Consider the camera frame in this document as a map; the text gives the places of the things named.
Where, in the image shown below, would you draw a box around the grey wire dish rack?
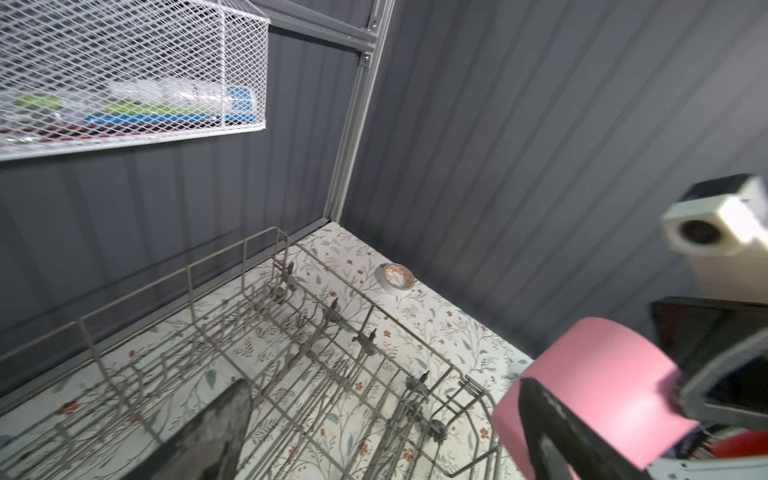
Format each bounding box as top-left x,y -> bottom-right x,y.
1,226 -> 503,479

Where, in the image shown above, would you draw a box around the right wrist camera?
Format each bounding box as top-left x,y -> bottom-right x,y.
660,173 -> 767,304

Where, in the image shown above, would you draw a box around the items in white basket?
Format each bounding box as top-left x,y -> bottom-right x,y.
1,77 -> 265,143

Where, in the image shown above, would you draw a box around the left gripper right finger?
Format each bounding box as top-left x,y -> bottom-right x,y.
518,378 -> 650,479

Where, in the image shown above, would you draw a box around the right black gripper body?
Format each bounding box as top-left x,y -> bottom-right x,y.
650,296 -> 767,431

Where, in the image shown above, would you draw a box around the small patterned dish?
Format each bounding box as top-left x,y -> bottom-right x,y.
375,263 -> 416,296

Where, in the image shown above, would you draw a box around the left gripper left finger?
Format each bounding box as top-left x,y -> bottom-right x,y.
125,379 -> 252,479

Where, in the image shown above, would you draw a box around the white mesh wall basket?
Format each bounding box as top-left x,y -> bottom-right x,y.
1,1 -> 270,161

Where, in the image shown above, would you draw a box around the pink cup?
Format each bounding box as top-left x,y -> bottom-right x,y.
492,317 -> 698,479

